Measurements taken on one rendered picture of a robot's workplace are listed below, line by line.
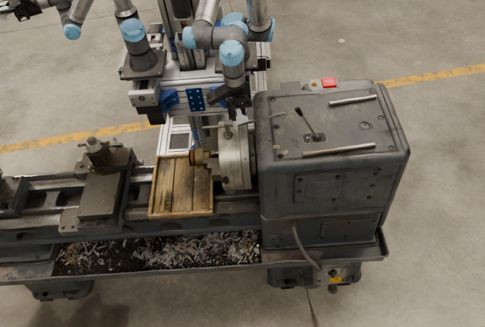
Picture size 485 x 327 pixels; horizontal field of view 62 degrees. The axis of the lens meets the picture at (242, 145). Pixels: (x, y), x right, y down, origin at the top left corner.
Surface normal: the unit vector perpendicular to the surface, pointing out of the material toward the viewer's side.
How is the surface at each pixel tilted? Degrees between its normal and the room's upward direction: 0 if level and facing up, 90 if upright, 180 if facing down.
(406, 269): 0
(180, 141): 0
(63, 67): 0
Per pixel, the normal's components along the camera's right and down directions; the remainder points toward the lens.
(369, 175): 0.04, 0.76
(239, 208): -0.07, -0.64
